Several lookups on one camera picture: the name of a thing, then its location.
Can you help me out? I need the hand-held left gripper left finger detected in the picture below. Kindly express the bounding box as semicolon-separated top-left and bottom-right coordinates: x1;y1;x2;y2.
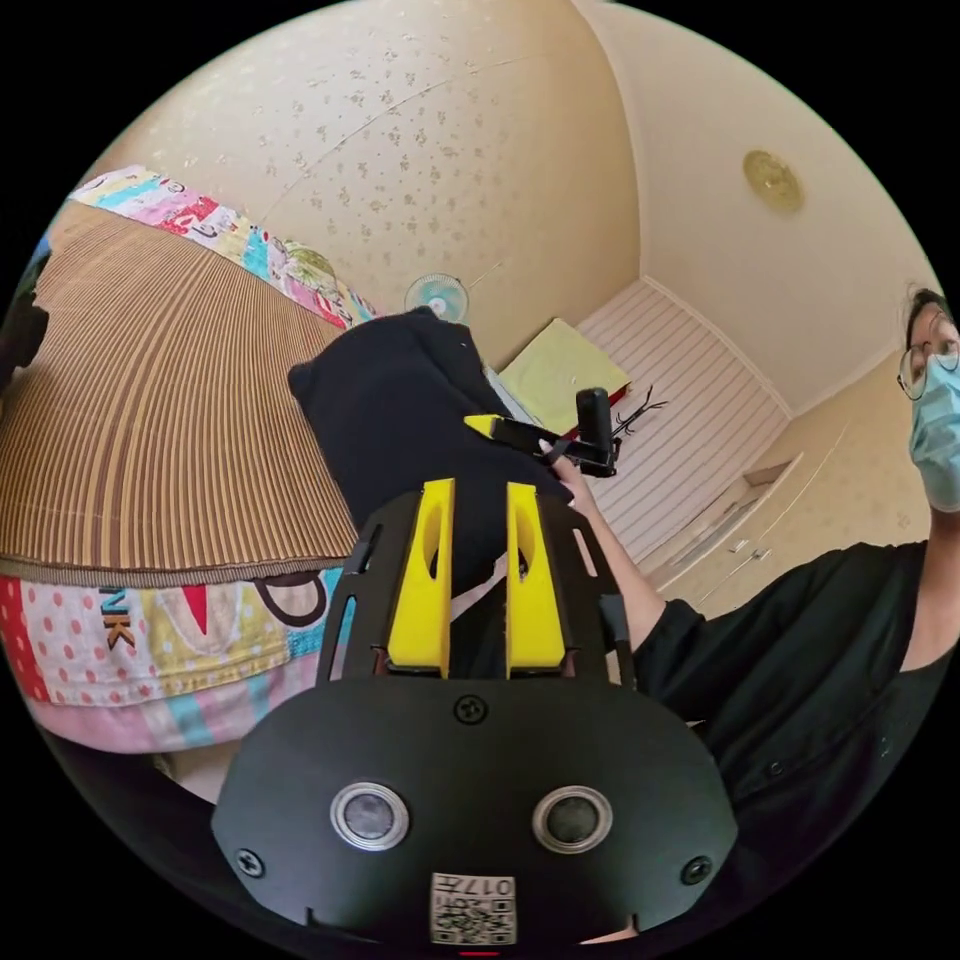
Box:
387;478;457;679

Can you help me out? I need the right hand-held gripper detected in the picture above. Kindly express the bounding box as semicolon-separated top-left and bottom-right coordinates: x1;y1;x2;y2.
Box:
463;413;624;481

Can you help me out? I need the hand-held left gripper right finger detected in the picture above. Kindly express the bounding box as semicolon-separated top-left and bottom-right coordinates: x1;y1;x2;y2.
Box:
505;482;565;679

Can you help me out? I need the black shirt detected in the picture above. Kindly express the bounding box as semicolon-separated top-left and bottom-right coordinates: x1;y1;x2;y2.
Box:
288;305;580;680

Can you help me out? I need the person's right forearm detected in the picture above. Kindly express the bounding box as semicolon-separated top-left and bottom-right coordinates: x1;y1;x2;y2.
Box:
571;491;670;655

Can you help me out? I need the person's right hand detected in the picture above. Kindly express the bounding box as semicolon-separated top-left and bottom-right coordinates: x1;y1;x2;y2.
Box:
537;439;598;515

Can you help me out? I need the light blue fan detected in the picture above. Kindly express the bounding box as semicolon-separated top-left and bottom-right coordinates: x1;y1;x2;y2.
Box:
404;272;471;325

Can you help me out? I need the black coat rack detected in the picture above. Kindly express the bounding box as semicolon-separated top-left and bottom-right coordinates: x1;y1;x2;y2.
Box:
613;383;670;453

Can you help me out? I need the cream cupboard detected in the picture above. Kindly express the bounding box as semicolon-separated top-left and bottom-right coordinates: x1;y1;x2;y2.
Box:
650;448;808;610

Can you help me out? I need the person's body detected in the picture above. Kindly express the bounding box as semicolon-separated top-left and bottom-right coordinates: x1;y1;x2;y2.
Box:
629;283;960;960

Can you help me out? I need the round gold ceiling lamp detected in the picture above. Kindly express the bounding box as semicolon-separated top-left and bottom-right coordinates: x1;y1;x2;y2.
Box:
742;149;806;214

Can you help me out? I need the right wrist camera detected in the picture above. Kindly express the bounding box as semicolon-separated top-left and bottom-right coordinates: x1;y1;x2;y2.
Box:
575;387;618;468

